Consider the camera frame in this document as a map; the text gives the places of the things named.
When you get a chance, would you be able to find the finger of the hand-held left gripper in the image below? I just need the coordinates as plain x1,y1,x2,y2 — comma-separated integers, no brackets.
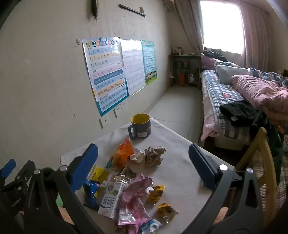
13,160,36,184
0,159,17,180

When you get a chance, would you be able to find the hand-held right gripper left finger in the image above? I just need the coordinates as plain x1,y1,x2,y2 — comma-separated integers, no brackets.
24,143,106,234

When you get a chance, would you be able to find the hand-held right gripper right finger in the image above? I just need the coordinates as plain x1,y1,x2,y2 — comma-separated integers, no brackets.
181,143,270,234

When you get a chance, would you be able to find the orange snack wrapper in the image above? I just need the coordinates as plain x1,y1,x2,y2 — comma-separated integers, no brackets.
112,138,135,168

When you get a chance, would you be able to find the silver foil patterned wrapper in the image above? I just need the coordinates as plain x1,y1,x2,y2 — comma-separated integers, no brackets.
114,165,136,186

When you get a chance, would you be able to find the white milk carton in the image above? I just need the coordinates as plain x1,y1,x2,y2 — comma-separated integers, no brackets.
98,182,126,220

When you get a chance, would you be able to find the brown paper ball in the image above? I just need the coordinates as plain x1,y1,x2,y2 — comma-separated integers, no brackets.
144,146,166,167

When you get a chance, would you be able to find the white paper piece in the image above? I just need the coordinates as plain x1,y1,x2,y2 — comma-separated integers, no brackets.
128,147,145,163

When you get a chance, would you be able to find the pink plastic wrapper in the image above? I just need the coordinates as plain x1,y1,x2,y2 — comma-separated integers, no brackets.
117,174,154,226

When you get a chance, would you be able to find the yellow white packet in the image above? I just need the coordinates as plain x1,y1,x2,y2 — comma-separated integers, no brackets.
88,164,106,198

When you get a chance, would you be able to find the white tablecloth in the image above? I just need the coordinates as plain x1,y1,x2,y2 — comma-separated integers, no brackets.
60,116,235,234

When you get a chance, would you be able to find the blue snack wrapper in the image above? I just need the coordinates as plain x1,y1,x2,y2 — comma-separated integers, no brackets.
83,180,100,208

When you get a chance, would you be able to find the yellow snack wrapper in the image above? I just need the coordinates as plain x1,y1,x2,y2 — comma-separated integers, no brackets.
147,185,166,204
157,203,179,223

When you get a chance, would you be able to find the dark blue mug yellow inside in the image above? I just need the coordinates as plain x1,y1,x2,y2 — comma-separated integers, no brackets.
127,113,152,141

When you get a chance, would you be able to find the black garment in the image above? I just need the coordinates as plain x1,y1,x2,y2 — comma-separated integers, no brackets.
219,100,259,126

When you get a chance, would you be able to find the wooden chair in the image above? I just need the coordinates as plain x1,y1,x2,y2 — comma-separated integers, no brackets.
235,127,279,222

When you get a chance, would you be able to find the bed with plaid sheet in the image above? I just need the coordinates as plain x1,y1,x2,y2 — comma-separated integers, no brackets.
200,52,288,147

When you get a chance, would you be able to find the blue white small wrapper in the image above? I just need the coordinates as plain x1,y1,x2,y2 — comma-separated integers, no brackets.
141,218,162,233

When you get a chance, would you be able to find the pink quilt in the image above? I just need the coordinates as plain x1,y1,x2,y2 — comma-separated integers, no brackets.
231,75,288,122

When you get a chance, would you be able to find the light blue pillow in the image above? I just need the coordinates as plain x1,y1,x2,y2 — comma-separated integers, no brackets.
214,60,251,85

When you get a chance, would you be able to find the pink pillow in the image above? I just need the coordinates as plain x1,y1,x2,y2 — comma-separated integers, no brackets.
201,55,222,70

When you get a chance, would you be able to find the blue patterned quilt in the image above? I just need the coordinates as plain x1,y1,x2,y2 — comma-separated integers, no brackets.
249,67,288,88

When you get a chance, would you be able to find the dark shelf unit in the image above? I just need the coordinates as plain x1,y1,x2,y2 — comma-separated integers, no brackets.
169,53,202,89

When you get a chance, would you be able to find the window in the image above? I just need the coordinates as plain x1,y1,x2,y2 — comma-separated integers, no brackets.
200,1,246,54

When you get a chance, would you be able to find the pink patterned curtain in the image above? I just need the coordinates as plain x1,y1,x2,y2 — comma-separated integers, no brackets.
174,0,204,54
240,4,270,73

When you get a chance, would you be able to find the blue wall poster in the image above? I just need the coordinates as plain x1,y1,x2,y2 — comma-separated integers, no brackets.
82,37,130,117

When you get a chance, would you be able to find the white pink wall poster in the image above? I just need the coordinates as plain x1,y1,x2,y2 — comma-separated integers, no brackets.
119,39,146,96

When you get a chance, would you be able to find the green wall poster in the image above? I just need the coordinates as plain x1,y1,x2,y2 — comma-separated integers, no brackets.
141,40,158,86

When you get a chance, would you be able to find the dark wall hanging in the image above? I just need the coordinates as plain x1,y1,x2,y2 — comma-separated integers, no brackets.
91,0,99,22

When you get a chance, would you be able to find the dark metal wall rail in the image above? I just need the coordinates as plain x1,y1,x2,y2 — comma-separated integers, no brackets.
119,4,146,17

